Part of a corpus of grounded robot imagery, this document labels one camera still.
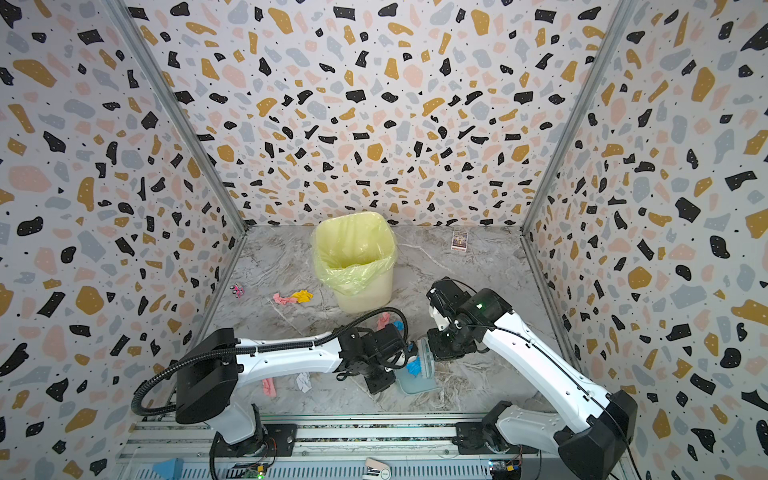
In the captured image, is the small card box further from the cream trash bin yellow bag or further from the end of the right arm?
the end of the right arm

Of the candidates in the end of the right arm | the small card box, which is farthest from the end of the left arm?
the small card box

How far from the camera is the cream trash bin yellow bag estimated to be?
0.79 m
